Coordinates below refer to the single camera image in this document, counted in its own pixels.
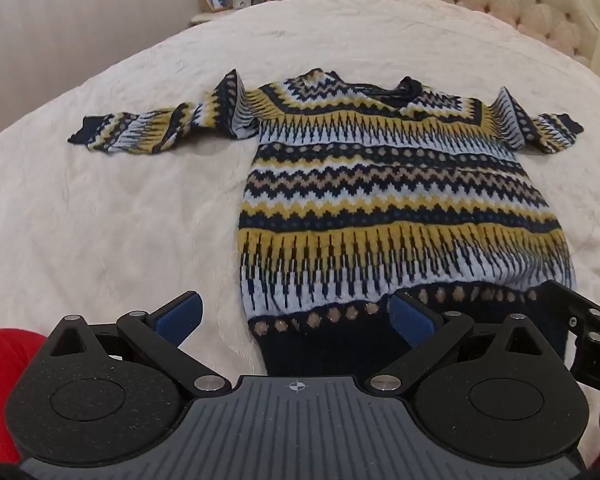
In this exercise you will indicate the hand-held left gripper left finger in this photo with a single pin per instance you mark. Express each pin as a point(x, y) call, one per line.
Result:
point(184, 314)

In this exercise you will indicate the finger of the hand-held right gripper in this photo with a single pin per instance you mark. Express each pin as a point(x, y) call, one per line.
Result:
point(575, 302)

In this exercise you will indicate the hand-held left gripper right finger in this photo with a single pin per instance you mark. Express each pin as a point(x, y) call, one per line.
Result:
point(408, 316)

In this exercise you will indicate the navy yellow patterned knit sweater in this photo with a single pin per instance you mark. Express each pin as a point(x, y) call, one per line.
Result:
point(380, 185)

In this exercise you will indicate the white quilted bed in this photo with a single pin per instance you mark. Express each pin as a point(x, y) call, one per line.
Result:
point(105, 220)

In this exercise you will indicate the red garment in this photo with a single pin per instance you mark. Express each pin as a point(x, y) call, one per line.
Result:
point(5, 365)

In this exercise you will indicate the cream nightstand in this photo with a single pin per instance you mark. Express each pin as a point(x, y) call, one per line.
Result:
point(200, 17)

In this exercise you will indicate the small desk clock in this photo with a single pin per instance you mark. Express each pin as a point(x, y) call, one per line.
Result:
point(241, 1)

